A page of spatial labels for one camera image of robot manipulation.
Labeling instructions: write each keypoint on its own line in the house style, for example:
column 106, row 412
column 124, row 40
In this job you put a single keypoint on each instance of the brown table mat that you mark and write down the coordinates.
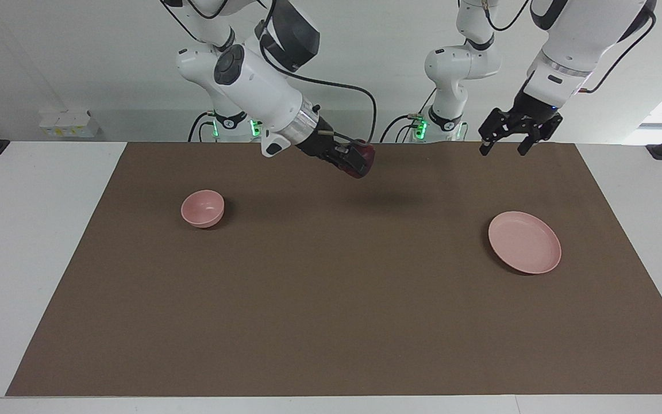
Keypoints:
column 337, row 276

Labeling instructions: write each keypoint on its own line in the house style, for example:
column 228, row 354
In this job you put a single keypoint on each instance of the pink plate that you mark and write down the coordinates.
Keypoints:
column 525, row 242

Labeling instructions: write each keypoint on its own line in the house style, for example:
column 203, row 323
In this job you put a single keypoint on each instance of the white wall boxes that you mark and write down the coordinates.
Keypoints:
column 69, row 123

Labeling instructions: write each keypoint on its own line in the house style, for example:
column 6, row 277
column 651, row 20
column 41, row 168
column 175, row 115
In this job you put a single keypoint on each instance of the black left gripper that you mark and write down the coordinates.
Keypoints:
column 529, row 112

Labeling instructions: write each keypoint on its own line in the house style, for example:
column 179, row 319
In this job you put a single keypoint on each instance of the dark red apple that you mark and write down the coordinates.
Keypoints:
column 365, row 162

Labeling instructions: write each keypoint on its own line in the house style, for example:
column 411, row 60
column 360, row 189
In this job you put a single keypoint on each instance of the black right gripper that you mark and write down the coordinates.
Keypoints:
column 319, row 144

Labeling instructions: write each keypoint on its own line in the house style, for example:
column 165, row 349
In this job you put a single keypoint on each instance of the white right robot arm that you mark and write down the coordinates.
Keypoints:
column 262, row 86

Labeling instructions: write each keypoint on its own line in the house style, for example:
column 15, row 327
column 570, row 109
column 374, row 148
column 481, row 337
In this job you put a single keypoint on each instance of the pink bowl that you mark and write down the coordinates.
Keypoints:
column 201, row 208

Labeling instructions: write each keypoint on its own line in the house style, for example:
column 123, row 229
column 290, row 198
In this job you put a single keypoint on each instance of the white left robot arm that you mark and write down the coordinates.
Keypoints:
column 578, row 34

